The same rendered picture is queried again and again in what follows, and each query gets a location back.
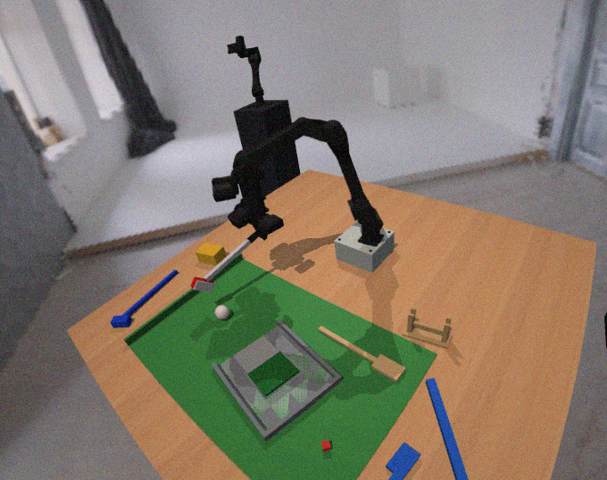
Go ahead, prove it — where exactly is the yellow block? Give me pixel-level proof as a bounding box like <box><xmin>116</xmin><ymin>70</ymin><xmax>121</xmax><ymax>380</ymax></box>
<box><xmin>195</xmin><ymin>243</ymin><xmax>227</xmax><ymax>266</ymax></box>

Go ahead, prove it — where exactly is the red putter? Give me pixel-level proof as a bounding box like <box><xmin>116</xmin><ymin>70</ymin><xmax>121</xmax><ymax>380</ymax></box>
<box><xmin>191</xmin><ymin>229</ymin><xmax>261</xmax><ymax>293</ymax></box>

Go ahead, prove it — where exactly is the white golf ball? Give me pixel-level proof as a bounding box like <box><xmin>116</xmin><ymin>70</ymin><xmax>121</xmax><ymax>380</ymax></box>
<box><xmin>215</xmin><ymin>304</ymin><xmax>229</xmax><ymax>319</ymax></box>

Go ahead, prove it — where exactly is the green flat mat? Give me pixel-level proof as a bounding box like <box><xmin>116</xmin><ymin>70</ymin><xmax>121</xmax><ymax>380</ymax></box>
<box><xmin>129</xmin><ymin>260</ymin><xmax>437</xmax><ymax>480</ymax></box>

